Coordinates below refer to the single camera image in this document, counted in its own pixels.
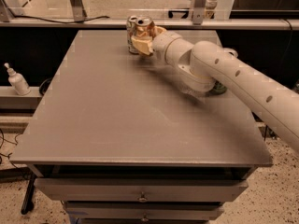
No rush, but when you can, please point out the white green 7up can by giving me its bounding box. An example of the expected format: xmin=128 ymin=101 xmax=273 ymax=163
xmin=126 ymin=15 xmax=138 ymax=54

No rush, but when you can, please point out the black cable on floor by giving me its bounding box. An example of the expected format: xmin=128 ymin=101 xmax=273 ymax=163
xmin=0 ymin=129 xmax=24 ymax=173

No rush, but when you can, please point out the metal frame post left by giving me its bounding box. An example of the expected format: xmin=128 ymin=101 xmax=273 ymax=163
xmin=69 ymin=0 xmax=87 ymax=22

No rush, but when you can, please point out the top grey drawer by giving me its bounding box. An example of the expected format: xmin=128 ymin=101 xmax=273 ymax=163
xmin=35 ymin=178 xmax=248 ymax=203

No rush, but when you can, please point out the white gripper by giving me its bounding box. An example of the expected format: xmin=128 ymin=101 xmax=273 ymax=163
xmin=131 ymin=26 xmax=181 ymax=62

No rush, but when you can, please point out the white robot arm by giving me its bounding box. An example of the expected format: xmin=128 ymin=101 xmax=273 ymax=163
xmin=131 ymin=26 xmax=299 ymax=152

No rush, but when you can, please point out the metal frame post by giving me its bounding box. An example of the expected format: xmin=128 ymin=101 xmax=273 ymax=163
xmin=191 ymin=0 xmax=206 ymax=25
xmin=69 ymin=0 xmax=87 ymax=22

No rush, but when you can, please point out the grey cabinet with drawers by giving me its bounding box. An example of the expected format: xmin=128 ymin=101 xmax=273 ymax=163
xmin=11 ymin=30 xmax=272 ymax=224

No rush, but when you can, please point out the orange soda can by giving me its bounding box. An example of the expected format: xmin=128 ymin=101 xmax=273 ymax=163
xmin=134 ymin=16 xmax=155 ymax=37

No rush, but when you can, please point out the green soda can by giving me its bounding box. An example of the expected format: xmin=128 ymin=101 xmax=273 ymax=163
xmin=210 ymin=48 xmax=238 ymax=95

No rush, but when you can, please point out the black cable on ledge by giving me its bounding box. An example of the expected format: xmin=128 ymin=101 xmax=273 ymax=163
xmin=7 ymin=7 xmax=110 ymax=25

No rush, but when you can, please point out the grey drawer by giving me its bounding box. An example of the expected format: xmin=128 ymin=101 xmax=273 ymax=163
xmin=35 ymin=178 xmax=248 ymax=203
xmin=64 ymin=203 xmax=223 ymax=221

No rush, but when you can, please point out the metal frame post right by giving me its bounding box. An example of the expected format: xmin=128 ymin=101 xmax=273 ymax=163
xmin=191 ymin=0 xmax=206 ymax=25

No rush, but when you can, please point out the white pump bottle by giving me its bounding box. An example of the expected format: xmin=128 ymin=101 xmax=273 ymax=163
xmin=4 ymin=63 xmax=31 ymax=96

